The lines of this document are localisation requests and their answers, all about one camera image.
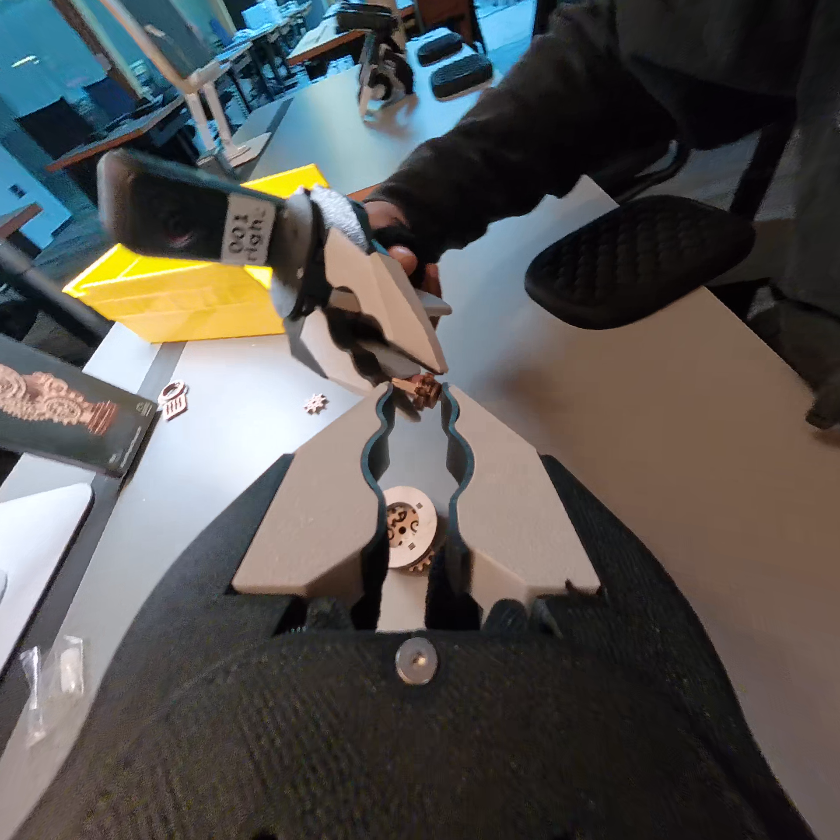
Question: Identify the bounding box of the tilted monitor on stand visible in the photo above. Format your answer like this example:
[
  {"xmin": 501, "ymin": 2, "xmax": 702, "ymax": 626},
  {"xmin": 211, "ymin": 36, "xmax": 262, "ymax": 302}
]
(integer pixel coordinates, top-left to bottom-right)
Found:
[{"xmin": 69, "ymin": 0, "xmax": 273, "ymax": 168}]

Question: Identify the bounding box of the clear plastic bag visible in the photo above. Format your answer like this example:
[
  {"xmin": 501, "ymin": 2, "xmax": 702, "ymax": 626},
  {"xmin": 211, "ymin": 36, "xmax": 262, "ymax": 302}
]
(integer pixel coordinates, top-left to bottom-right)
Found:
[{"xmin": 20, "ymin": 635, "xmax": 86, "ymax": 749}]

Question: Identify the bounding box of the black packaging card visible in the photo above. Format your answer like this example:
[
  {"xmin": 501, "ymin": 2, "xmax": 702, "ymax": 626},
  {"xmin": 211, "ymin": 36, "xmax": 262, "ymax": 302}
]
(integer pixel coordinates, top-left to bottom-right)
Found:
[{"xmin": 0, "ymin": 335, "xmax": 160, "ymax": 478}]

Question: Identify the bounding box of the idle gripper device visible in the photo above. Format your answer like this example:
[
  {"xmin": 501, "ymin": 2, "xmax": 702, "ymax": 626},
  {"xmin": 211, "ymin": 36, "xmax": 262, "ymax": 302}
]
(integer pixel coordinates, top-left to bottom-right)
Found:
[{"xmin": 357, "ymin": 29, "xmax": 416, "ymax": 122}]

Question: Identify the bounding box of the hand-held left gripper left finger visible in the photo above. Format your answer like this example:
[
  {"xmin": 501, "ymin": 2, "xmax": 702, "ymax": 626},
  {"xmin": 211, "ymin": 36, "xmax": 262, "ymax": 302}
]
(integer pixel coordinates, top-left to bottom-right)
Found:
[{"xmin": 231, "ymin": 382, "xmax": 396, "ymax": 631}]

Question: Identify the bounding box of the person's right forearm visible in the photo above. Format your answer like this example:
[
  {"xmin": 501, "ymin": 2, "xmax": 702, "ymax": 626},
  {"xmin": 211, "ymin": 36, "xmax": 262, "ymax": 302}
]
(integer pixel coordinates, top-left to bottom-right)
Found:
[{"xmin": 367, "ymin": 39, "xmax": 683, "ymax": 253}]

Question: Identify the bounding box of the grey desk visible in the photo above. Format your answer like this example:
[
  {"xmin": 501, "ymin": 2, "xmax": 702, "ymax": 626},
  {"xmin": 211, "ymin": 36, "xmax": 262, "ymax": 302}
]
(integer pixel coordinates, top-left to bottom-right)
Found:
[{"xmin": 0, "ymin": 66, "xmax": 840, "ymax": 840}]

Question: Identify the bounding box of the black pole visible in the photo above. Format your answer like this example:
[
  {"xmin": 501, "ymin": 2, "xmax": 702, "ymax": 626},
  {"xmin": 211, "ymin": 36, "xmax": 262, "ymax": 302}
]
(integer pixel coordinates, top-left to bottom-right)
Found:
[{"xmin": 0, "ymin": 239, "xmax": 112, "ymax": 342}]

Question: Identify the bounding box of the person's right hand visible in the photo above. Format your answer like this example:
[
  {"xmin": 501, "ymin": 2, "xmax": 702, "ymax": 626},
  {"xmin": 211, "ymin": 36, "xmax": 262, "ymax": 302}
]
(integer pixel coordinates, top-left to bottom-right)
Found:
[{"xmin": 363, "ymin": 199, "xmax": 443, "ymax": 299}]

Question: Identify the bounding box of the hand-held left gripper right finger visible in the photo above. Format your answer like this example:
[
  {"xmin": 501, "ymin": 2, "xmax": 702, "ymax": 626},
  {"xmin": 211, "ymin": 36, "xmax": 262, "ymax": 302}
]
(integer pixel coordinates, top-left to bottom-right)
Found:
[{"xmin": 425, "ymin": 382, "xmax": 602, "ymax": 630}]

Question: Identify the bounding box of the background wooden desk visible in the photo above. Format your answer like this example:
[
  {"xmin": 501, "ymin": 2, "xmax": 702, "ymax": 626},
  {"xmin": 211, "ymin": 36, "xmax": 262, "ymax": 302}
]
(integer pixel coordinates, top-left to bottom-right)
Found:
[{"xmin": 46, "ymin": 98, "xmax": 191, "ymax": 173}]

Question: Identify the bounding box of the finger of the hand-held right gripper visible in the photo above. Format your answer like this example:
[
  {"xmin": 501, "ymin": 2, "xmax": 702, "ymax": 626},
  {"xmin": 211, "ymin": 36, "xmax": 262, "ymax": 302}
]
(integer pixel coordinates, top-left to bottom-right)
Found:
[
  {"xmin": 323, "ymin": 228, "xmax": 452, "ymax": 376},
  {"xmin": 287, "ymin": 308, "xmax": 424, "ymax": 396}
]

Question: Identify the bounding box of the round wooden gear model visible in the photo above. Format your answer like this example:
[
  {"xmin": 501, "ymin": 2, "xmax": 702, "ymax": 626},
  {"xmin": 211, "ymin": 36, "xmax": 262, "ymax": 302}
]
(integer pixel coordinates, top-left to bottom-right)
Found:
[{"xmin": 382, "ymin": 486, "xmax": 439, "ymax": 575}]

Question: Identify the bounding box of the yellow plastic bin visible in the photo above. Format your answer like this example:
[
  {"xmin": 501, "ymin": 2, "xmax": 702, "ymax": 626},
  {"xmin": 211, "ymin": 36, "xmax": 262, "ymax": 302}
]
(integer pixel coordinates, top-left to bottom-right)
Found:
[{"xmin": 62, "ymin": 164, "xmax": 329, "ymax": 343}]

